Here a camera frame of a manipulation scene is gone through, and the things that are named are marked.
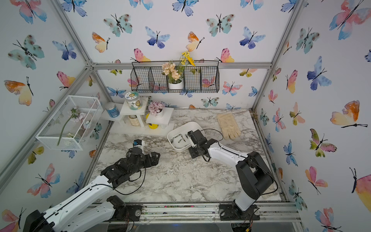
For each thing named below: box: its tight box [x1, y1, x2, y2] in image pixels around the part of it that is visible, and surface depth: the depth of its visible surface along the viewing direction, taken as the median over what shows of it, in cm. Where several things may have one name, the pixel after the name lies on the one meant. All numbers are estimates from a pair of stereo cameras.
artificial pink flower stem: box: [57, 107, 87, 146], surface depth 76 cm
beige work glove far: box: [216, 112, 242, 140], surface depth 113 cm
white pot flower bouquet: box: [161, 51, 196, 90], surface depth 84 cm
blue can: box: [104, 101, 120, 118], surface depth 93 cm
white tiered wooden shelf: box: [100, 97, 175, 137], surface depth 105 cm
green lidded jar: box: [124, 90, 143, 111], surface depth 87 cm
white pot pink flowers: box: [147, 101, 166, 118], surface depth 89 cm
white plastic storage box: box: [167, 121, 205, 153], surface depth 104 cm
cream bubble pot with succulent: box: [128, 115, 141, 127], surface depth 107 cm
